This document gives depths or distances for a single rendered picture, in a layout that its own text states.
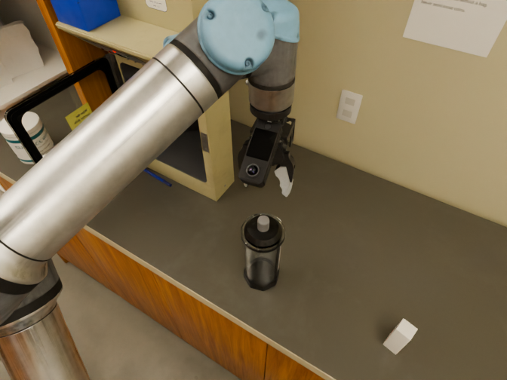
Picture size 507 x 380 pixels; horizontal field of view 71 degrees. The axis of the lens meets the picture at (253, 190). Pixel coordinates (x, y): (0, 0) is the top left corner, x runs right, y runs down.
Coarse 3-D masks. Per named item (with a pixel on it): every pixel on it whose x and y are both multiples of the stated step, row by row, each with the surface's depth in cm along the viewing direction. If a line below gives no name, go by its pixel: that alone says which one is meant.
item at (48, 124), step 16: (96, 80) 96; (32, 96) 83; (64, 96) 89; (80, 96) 93; (96, 96) 98; (32, 112) 84; (48, 112) 87; (64, 112) 91; (80, 112) 95; (32, 128) 86; (48, 128) 89; (64, 128) 93; (48, 144) 91; (32, 160) 89
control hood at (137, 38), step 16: (80, 32) 78; (96, 32) 78; (112, 32) 78; (128, 32) 78; (144, 32) 78; (160, 32) 78; (176, 32) 78; (112, 48) 78; (128, 48) 73; (144, 48) 73; (160, 48) 73
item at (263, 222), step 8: (256, 216) 86; (264, 216) 82; (248, 224) 84; (256, 224) 84; (264, 224) 81; (272, 224) 84; (280, 224) 86; (248, 232) 83; (256, 232) 83; (264, 232) 83; (272, 232) 83; (280, 232) 84; (248, 240) 83; (256, 240) 82; (264, 240) 81; (272, 240) 82
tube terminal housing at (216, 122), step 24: (120, 0) 81; (144, 0) 77; (168, 0) 74; (192, 0) 71; (168, 24) 78; (216, 120) 98; (216, 144) 103; (168, 168) 122; (216, 168) 110; (216, 192) 117
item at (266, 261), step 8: (272, 216) 88; (280, 240) 83; (248, 248) 85; (256, 248) 82; (264, 248) 82; (272, 248) 82; (248, 256) 88; (256, 256) 86; (264, 256) 85; (272, 256) 86; (248, 264) 91; (256, 264) 89; (264, 264) 88; (272, 264) 90; (248, 272) 95; (256, 272) 92; (264, 272) 91; (272, 272) 93; (256, 280) 95; (264, 280) 95; (272, 280) 97
